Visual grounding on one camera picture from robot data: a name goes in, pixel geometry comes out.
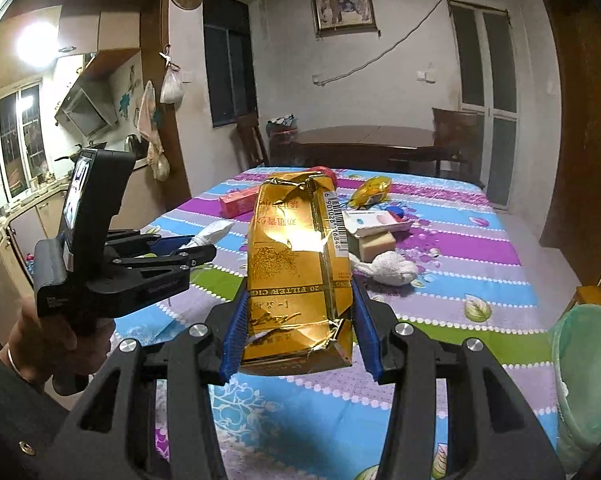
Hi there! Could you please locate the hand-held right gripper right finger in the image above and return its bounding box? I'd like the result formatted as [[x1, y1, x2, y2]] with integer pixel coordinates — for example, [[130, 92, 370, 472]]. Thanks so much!
[[351, 277, 567, 480]]

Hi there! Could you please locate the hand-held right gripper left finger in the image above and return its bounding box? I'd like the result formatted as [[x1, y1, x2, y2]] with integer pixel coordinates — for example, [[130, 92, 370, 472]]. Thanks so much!
[[40, 277, 251, 480]]

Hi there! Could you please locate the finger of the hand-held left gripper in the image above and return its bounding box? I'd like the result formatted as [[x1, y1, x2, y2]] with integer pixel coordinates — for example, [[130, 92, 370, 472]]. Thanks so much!
[[109, 244, 218, 275], [105, 227, 197, 257]]

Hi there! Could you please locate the white tissue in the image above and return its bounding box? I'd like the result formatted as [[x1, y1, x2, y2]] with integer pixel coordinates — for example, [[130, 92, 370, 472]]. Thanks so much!
[[179, 220, 236, 261]]

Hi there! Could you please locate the white fluffy towel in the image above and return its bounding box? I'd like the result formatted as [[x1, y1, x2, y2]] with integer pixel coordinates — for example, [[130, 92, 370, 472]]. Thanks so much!
[[350, 252, 422, 289]]

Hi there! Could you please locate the pink cardboard box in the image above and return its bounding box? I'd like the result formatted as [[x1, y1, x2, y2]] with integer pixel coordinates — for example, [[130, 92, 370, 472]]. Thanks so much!
[[219, 191, 261, 220]]

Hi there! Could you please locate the gold cigarette carton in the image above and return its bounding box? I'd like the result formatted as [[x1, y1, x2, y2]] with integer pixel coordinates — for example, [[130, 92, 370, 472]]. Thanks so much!
[[240, 171, 354, 377]]

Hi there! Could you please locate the white medicine box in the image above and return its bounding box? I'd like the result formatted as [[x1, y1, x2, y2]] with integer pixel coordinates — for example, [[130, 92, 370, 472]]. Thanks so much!
[[343, 208, 417, 239]]

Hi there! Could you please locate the green lined trash bin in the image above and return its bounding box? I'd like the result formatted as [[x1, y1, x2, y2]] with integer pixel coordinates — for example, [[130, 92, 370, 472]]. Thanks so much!
[[549, 302, 601, 457]]

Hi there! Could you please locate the person's left forearm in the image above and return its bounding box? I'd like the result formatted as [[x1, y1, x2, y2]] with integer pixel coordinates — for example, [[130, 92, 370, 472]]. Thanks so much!
[[0, 320, 84, 480]]

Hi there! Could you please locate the person's left hand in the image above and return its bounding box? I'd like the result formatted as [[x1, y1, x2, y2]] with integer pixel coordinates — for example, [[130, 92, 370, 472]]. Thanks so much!
[[8, 294, 116, 395]]

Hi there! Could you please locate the kitchen counter cabinet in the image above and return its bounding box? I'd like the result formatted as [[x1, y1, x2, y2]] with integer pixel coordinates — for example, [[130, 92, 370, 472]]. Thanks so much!
[[0, 180, 72, 273]]

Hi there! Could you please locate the steel kettle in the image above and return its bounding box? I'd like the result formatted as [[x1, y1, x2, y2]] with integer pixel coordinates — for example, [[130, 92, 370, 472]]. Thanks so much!
[[124, 132, 150, 159]]

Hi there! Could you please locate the tan sponge block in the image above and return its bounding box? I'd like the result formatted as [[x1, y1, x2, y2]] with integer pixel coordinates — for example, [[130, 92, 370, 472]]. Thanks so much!
[[356, 232, 397, 264]]

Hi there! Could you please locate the steel range hood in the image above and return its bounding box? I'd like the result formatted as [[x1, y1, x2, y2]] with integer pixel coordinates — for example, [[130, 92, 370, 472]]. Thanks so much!
[[54, 67, 120, 137]]

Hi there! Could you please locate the hanging patterned cloth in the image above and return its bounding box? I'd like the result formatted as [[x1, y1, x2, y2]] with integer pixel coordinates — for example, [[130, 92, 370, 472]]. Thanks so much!
[[134, 80, 172, 182]]

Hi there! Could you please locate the kitchen window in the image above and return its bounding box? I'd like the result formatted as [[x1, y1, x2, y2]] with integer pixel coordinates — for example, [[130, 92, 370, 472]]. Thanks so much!
[[0, 79, 44, 202]]

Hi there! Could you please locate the striped floral tablecloth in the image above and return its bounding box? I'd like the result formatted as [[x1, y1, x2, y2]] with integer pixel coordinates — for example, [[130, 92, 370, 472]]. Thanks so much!
[[108, 166, 561, 480]]

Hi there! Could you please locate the brown wooden chair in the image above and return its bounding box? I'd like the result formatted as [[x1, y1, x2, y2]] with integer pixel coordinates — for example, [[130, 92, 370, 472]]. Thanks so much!
[[236, 112, 270, 168], [431, 107, 486, 190]]

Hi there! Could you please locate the hanging white plastic bag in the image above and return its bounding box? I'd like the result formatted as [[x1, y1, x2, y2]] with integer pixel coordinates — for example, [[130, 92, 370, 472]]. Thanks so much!
[[159, 45, 186, 106]]

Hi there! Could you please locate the yellow foil wrapper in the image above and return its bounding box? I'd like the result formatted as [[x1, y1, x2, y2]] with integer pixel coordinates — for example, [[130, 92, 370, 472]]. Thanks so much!
[[347, 175, 394, 210]]

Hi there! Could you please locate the basket with clutter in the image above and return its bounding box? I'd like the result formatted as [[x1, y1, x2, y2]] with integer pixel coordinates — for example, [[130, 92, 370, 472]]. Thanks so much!
[[266, 115, 300, 137]]

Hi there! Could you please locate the beige upper kitchen cabinet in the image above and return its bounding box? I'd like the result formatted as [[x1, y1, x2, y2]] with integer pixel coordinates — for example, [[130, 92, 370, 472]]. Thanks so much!
[[55, 6, 142, 79]]

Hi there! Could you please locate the bright ceiling lamp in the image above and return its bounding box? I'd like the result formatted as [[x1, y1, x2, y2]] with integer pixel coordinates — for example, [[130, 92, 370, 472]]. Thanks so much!
[[14, 19, 57, 62]]

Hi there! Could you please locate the dark wooden dining table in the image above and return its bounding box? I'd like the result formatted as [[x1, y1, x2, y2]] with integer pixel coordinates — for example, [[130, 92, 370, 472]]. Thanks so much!
[[270, 125, 462, 172]]

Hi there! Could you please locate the white glass double door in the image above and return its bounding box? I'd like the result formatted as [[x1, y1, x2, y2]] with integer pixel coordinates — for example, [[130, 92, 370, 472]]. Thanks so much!
[[449, 0, 519, 212]]

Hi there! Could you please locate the wooden kitchen doorway frame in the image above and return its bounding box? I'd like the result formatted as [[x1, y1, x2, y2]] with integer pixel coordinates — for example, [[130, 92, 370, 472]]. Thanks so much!
[[40, 0, 192, 207]]

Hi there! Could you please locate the silver bracelet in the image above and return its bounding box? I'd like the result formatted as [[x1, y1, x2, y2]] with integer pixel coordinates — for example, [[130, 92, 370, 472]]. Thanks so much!
[[5, 346, 32, 385]]

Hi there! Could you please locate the dark wall window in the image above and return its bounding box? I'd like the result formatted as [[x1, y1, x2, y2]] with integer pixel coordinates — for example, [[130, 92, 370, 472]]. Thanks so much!
[[202, 0, 259, 129]]

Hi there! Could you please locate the white wall cable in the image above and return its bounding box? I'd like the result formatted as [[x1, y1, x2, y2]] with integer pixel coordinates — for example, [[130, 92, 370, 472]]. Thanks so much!
[[312, 0, 451, 86]]

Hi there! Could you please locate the framed wall picture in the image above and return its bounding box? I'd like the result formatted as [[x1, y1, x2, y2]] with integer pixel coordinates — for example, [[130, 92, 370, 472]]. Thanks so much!
[[310, 0, 377, 37]]

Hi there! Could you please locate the brown door with frame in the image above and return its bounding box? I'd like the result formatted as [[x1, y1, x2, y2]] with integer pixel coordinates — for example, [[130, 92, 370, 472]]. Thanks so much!
[[539, 0, 601, 287]]

